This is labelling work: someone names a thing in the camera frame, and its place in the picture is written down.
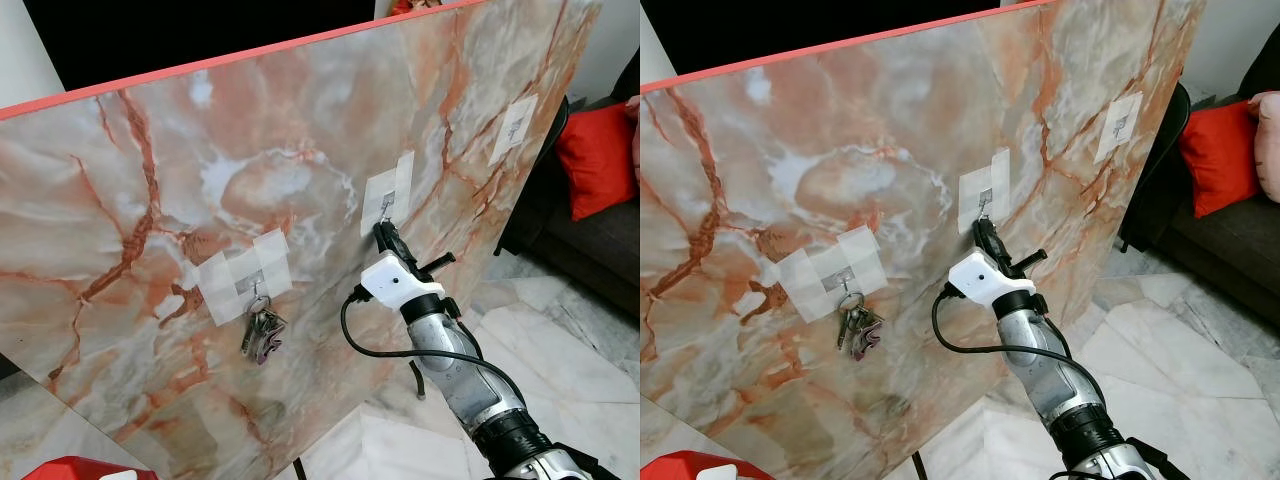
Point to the bunch of keys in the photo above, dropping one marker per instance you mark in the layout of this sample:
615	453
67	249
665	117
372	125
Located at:
264	335
858	328

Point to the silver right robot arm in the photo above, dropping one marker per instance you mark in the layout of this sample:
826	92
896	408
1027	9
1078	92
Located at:
1040	365
460	370

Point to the dark grey sofa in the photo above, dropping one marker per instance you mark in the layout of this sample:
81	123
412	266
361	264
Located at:
1220	255
590	250

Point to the red cushion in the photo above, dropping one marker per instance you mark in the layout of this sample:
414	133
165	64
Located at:
1220	155
600	155

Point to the orange marble board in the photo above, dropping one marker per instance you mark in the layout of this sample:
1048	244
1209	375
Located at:
180	170
780	170

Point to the pink cushion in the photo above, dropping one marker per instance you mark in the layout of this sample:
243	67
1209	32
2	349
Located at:
635	140
1268	150

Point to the large black screen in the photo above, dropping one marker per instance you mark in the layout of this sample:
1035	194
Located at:
820	30
200	35

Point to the red plastic stool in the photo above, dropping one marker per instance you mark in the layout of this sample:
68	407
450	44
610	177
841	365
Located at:
700	466
75	468

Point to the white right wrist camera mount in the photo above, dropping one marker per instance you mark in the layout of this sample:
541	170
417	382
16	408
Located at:
395	285
985	282

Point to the white taped wall hook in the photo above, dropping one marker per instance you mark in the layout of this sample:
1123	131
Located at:
515	130
985	185
245	272
1118	128
385	190
830	268

